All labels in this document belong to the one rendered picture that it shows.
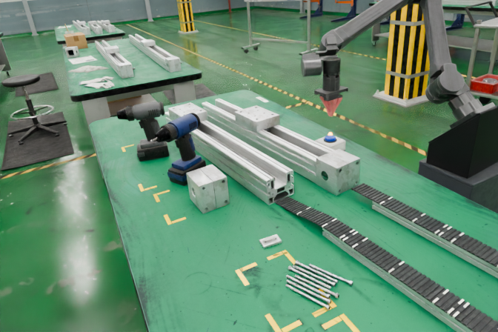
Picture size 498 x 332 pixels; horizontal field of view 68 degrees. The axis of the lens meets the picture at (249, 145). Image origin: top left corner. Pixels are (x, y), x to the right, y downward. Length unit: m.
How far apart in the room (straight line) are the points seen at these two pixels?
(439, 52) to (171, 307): 1.11
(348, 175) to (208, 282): 0.53
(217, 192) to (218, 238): 0.15
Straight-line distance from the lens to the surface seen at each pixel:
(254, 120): 1.40
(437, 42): 1.42
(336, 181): 1.13
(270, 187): 1.09
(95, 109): 2.78
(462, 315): 0.84
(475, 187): 1.34
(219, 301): 0.86
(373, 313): 0.84
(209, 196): 1.09
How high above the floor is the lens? 1.41
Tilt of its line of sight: 25 degrees down
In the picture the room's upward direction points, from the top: 5 degrees counter-clockwise
